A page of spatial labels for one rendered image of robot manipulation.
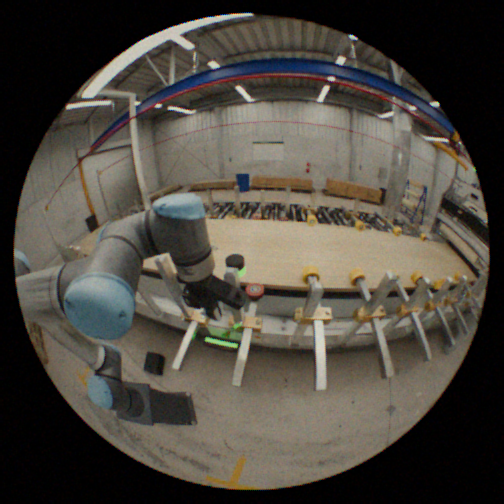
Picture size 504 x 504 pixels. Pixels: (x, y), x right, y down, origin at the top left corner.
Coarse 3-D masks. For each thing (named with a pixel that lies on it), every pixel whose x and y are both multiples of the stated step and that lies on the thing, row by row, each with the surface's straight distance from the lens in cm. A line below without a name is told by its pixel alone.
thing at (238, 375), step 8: (256, 304) 70; (248, 312) 68; (248, 328) 64; (248, 336) 63; (248, 344) 61; (240, 352) 60; (240, 360) 60; (240, 368) 59; (240, 376) 58; (232, 384) 58; (240, 384) 58
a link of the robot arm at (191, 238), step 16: (160, 208) 26; (176, 208) 25; (192, 208) 26; (160, 224) 27; (176, 224) 26; (192, 224) 27; (160, 240) 27; (176, 240) 27; (192, 240) 28; (208, 240) 31; (176, 256) 30; (192, 256) 29; (208, 256) 31
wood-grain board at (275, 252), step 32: (224, 224) 130; (256, 224) 125; (288, 224) 127; (320, 224) 136; (224, 256) 91; (256, 256) 89; (288, 256) 90; (320, 256) 95; (352, 256) 105; (384, 256) 123; (416, 256) 156; (448, 256) 227; (288, 288) 74; (352, 288) 83; (416, 288) 119
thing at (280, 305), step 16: (144, 272) 117; (160, 288) 118; (432, 288) 142; (224, 304) 96; (272, 304) 87; (288, 304) 86; (320, 304) 89; (336, 304) 92; (352, 304) 97; (384, 304) 113; (400, 304) 126
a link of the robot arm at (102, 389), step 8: (96, 376) 89; (104, 376) 89; (112, 376) 90; (88, 384) 93; (96, 384) 89; (104, 384) 85; (112, 384) 89; (120, 384) 92; (88, 392) 94; (96, 392) 89; (104, 392) 85; (112, 392) 87; (120, 392) 91; (96, 400) 89; (104, 400) 85; (112, 400) 87; (120, 400) 90; (128, 400) 95; (104, 408) 92; (112, 408) 91; (120, 408) 93; (128, 408) 97
